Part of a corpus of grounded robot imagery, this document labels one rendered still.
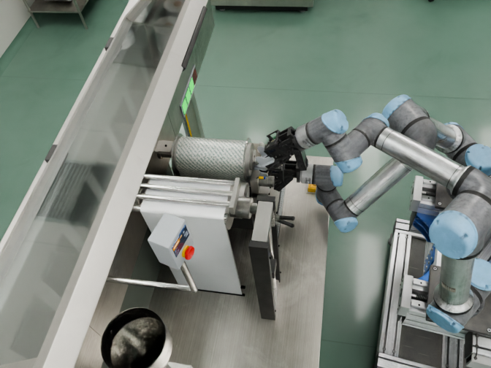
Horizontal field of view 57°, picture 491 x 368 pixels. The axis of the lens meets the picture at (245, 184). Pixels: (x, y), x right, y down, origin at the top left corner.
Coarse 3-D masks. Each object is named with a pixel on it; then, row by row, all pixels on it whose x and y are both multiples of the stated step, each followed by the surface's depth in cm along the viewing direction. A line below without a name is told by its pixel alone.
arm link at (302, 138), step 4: (304, 124) 140; (300, 128) 140; (304, 128) 138; (296, 132) 140; (300, 132) 139; (304, 132) 138; (296, 136) 140; (300, 136) 139; (304, 136) 138; (300, 140) 139; (304, 140) 139; (308, 140) 138; (300, 144) 140; (304, 144) 140; (308, 144) 139; (312, 144) 139
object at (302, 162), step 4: (296, 148) 145; (296, 152) 145; (300, 152) 145; (304, 152) 150; (296, 156) 147; (300, 156) 146; (304, 156) 150; (296, 160) 148; (300, 160) 148; (304, 160) 149; (300, 164) 150; (304, 164) 150; (300, 168) 152; (304, 168) 151
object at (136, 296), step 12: (168, 168) 173; (144, 240) 155; (144, 252) 156; (144, 264) 157; (156, 264) 169; (132, 276) 148; (144, 276) 158; (156, 276) 170; (132, 288) 149; (144, 288) 159; (132, 300) 149; (144, 300) 160; (120, 312) 141
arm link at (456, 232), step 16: (464, 192) 120; (448, 208) 118; (464, 208) 115; (480, 208) 114; (432, 224) 118; (448, 224) 113; (464, 224) 112; (480, 224) 113; (432, 240) 120; (448, 240) 116; (464, 240) 112; (480, 240) 114; (448, 256) 119; (464, 256) 114; (448, 272) 128; (464, 272) 126; (448, 288) 133; (464, 288) 132; (432, 304) 145; (448, 304) 139; (464, 304) 137; (432, 320) 149; (448, 320) 139; (464, 320) 141
